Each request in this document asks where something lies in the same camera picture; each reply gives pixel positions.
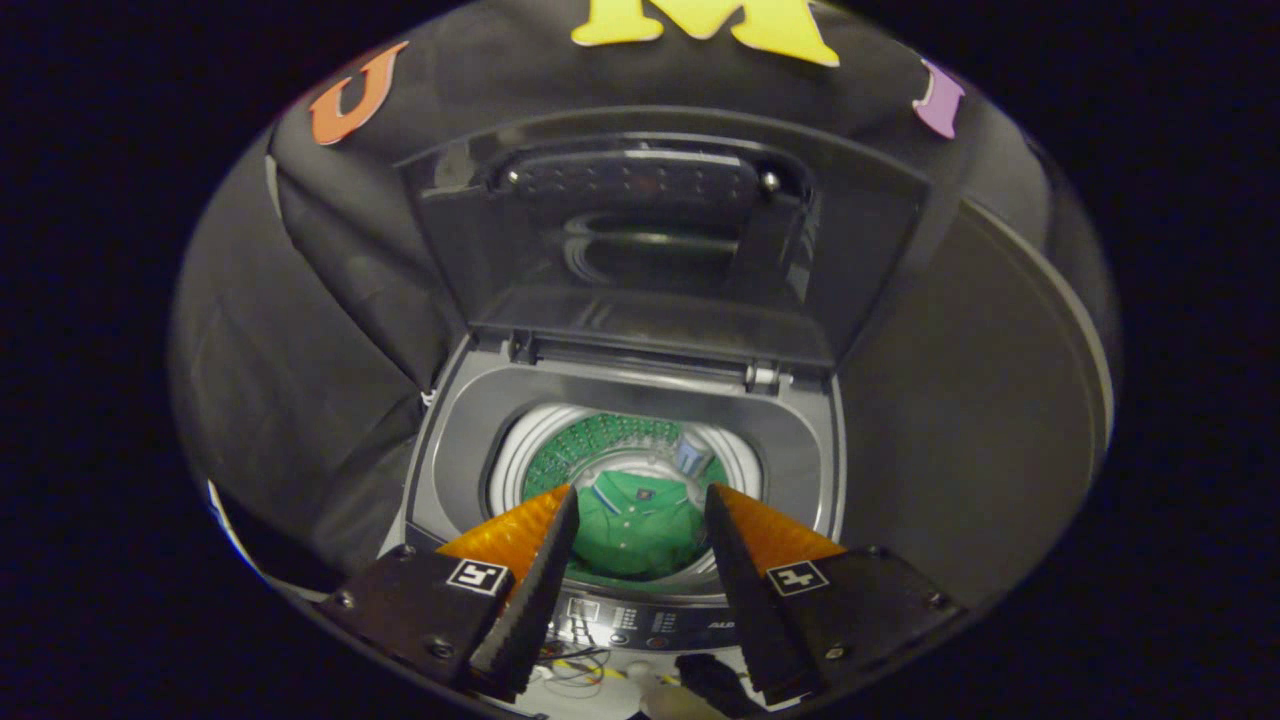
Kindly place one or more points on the grey washing machine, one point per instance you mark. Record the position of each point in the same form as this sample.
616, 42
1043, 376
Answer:
470, 430

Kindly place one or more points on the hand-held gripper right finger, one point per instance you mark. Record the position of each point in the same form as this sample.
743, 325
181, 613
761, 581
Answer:
745, 600

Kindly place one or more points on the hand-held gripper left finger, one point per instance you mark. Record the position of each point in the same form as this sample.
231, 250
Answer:
530, 600

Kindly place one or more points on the green polo shirt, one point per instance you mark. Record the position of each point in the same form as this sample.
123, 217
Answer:
640, 525

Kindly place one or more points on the dark washing machine lid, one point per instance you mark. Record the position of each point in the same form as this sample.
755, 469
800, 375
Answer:
650, 310

